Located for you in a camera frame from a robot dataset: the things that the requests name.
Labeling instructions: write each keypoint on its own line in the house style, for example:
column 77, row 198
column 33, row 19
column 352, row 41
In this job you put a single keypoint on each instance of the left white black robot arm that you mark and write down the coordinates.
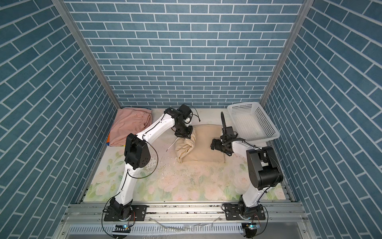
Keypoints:
column 137, row 155

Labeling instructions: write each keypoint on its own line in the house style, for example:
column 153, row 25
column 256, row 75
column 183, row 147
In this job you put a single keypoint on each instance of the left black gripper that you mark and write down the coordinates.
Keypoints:
column 187, row 135

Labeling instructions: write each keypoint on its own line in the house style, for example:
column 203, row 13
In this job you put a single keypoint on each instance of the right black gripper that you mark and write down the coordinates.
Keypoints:
column 217, row 146

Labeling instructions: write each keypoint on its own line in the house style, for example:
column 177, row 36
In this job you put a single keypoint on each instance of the white plastic laundry basket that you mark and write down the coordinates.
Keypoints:
column 252, row 123

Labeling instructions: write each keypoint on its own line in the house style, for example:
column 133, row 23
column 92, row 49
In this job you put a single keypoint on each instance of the rainbow striped shorts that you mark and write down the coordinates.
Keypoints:
column 108, row 140

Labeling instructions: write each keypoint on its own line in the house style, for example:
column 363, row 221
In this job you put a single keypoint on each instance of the beige shorts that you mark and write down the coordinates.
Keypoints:
column 197, row 148

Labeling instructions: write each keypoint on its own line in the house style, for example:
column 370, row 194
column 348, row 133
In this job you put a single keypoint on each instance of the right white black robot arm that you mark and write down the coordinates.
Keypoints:
column 263, row 168

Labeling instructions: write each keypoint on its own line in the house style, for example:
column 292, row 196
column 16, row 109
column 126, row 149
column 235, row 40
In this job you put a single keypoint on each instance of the pink shorts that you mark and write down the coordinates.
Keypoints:
column 127, row 121

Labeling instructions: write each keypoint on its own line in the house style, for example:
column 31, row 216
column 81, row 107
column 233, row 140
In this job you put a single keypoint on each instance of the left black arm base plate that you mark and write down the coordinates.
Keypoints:
column 125, row 213

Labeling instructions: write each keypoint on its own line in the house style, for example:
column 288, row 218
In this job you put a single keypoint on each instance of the aluminium mounting rail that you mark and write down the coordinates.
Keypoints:
column 187, row 220

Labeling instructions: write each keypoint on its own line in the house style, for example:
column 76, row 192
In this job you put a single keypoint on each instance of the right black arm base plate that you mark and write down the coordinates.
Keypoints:
column 235, row 212

